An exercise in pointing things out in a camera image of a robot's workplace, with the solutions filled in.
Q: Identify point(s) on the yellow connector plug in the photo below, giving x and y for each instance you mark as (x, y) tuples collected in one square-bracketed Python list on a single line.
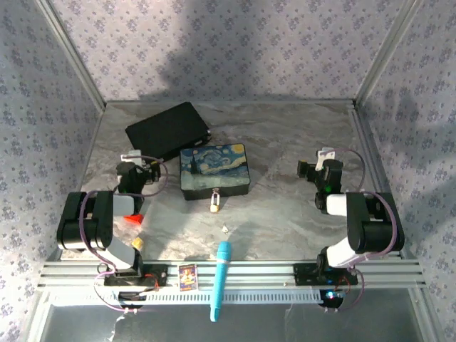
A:
[(137, 243)]

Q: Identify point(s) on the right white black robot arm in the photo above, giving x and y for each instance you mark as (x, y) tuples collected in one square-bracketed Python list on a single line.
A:
[(370, 228)]

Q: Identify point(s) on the aluminium frame rail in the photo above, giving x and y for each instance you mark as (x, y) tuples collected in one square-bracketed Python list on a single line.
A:
[(249, 274)]

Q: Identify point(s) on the brass padlock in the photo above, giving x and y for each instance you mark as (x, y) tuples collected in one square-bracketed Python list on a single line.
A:
[(214, 206)]

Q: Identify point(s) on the small colourful card pack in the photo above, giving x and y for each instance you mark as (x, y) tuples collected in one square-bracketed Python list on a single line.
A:
[(187, 278)]

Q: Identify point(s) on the black hard case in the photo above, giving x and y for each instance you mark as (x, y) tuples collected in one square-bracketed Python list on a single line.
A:
[(165, 130)]

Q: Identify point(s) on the black left controller board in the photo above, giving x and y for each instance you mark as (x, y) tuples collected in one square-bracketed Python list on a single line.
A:
[(132, 298)]

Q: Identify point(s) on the small white crumb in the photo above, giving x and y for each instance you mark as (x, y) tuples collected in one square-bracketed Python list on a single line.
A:
[(225, 228)]

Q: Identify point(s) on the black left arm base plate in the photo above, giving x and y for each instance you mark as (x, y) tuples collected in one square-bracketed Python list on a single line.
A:
[(156, 276)]

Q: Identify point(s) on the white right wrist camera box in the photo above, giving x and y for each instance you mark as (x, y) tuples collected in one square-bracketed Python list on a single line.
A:
[(326, 155)]

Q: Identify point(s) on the aluminium side rail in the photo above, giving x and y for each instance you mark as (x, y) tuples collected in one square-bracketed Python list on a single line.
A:
[(374, 171)]

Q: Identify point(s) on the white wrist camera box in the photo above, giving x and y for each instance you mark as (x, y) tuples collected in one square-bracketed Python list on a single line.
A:
[(130, 155), (326, 155)]

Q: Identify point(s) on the red plastic cone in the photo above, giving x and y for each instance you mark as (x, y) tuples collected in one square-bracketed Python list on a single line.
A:
[(133, 219)]

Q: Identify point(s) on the black controller board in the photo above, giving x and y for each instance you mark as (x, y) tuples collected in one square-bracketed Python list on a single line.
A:
[(331, 298), (132, 298)]

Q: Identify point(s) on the blue marker pen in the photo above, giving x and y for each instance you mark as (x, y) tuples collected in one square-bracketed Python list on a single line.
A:
[(221, 270)]

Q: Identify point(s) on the aluminium corner post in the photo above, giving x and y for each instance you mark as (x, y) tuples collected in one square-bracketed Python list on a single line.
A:
[(75, 57), (384, 53)]

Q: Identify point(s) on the black right controller board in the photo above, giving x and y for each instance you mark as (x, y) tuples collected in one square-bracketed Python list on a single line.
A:
[(331, 298)]

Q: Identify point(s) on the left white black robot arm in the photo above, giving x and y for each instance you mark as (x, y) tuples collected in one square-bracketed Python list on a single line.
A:
[(121, 249)]

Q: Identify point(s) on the starry night painted box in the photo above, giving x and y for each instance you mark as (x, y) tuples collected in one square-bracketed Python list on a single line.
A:
[(213, 167)]

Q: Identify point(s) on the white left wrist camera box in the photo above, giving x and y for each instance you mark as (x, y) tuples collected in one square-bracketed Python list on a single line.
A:
[(130, 155)]

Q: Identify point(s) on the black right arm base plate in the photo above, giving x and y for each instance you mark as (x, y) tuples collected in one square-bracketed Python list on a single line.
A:
[(304, 274)]

